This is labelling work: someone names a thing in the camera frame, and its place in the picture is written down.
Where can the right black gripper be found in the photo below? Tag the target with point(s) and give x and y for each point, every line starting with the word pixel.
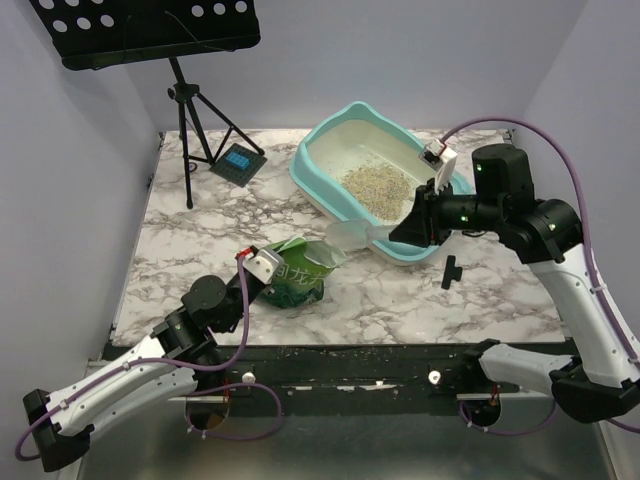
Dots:
pixel 425 218

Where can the black bag clip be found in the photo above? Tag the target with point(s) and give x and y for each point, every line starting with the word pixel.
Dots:
pixel 452 272

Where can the clear plastic scoop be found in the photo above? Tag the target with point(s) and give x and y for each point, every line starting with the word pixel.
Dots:
pixel 356 234

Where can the green litter bag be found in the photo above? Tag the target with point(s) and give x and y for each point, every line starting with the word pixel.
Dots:
pixel 300 280

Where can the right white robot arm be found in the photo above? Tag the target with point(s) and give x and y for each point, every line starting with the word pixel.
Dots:
pixel 600 381

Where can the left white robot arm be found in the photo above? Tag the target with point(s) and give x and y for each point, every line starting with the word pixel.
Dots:
pixel 62 422

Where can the litter pile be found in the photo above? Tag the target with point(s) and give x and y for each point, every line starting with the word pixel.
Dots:
pixel 382 190

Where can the teal white litter box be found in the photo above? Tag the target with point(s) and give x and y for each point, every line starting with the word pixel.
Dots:
pixel 358 164

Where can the dark lego baseplate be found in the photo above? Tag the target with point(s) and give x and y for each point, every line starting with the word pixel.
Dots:
pixel 235 176

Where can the blue lego brick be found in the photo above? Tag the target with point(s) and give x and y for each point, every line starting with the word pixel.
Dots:
pixel 237 160

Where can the black music stand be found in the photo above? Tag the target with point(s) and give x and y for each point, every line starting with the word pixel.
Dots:
pixel 93 35

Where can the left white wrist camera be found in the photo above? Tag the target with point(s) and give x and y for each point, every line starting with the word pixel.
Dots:
pixel 263 264

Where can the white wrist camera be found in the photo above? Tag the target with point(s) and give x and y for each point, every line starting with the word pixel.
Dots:
pixel 263 264
pixel 442 160

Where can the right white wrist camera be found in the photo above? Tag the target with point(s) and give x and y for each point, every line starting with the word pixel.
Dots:
pixel 442 160

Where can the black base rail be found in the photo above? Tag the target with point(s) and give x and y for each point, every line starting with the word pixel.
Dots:
pixel 340 380

